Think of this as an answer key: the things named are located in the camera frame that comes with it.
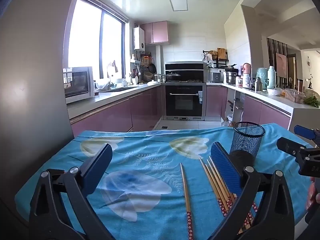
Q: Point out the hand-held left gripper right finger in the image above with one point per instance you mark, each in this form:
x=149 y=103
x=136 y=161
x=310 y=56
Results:
x=225 y=172

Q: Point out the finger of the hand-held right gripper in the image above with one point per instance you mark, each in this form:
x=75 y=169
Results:
x=303 y=132
x=287 y=146

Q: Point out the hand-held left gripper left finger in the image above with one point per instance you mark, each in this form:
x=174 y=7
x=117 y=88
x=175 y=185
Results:
x=96 y=172

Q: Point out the bundle of bamboo chopsticks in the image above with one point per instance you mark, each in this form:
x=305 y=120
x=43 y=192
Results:
x=223 y=190

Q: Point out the black mesh utensil holder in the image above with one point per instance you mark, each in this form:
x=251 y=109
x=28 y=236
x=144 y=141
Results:
x=246 y=142

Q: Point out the person's right hand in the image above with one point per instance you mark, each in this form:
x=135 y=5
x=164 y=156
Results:
x=313 y=196

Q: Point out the green leafy vegetables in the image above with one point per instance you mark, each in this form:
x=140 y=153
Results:
x=312 y=102

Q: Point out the clear plastic container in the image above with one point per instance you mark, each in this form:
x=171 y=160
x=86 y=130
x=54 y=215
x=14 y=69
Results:
x=295 y=95

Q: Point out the pink base cabinets open shelf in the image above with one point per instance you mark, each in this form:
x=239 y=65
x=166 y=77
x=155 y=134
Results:
x=265 y=111

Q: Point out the white plastic bag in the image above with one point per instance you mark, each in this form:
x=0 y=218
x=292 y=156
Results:
x=275 y=92

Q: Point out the clear plastic bottle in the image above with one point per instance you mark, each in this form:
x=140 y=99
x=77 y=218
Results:
x=225 y=123

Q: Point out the blue floral tablecloth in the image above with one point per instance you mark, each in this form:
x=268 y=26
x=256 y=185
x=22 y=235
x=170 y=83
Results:
x=150 y=145

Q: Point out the pink base cabinets with sink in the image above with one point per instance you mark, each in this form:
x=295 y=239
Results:
x=112 y=112

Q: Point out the white thermos bottle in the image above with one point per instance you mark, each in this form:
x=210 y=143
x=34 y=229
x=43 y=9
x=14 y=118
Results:
x=271 y=78

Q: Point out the stainless steel flask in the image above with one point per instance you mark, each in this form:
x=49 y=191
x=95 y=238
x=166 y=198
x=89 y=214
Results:
x=258 y=84

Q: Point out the black built-in oven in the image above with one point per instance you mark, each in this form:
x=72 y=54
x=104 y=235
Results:
x=185 y=102

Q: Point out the wooden slat partition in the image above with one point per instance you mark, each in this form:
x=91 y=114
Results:
x=271 y=55

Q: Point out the pink thermos jug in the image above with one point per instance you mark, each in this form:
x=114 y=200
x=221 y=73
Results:
x=247 y=68

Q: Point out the white microwave oven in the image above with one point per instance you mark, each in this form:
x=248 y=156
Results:
x=77 y=85

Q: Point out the stainless steel steamer pot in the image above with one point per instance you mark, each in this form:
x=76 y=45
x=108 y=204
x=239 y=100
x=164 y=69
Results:
x=231 y=76

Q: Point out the silver rice cooker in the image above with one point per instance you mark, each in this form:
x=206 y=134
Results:
x=215 y=77

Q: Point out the black wok with lid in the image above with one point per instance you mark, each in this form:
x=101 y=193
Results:
x=173 y=76

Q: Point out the grey refrigerator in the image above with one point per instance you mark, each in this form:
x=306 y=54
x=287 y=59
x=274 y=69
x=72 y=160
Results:
x=32 y=80

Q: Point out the black range hood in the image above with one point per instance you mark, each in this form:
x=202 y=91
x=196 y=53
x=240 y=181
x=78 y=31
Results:
x=185 y=67

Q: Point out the wooden cutting board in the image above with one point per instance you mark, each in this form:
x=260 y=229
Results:
x=221 y=53

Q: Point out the hanging black frying pan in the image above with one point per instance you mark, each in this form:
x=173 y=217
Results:
x=152 y=68

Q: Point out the white vent pipe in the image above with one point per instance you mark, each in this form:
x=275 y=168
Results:
x=159 y=58

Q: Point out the kitchen window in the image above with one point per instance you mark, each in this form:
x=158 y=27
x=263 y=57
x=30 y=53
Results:
x=85 y=37

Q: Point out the square ceiling light panel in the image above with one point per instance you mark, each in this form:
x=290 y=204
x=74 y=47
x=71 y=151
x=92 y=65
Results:
x=178 y=2

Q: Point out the framed wall picture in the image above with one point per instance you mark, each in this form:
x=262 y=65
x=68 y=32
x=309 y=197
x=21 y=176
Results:
x=281 y=66

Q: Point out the round wall clock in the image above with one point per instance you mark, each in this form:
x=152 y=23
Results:
x=309 y=62

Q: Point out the black wall rack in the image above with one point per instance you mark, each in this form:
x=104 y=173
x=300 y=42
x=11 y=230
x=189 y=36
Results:
x=220 y=62

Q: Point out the white wall water heater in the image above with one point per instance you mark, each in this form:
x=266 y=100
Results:
x=138 y=38

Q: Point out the pink wall cabinet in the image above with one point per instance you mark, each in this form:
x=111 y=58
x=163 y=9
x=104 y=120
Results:
x=156 y=32

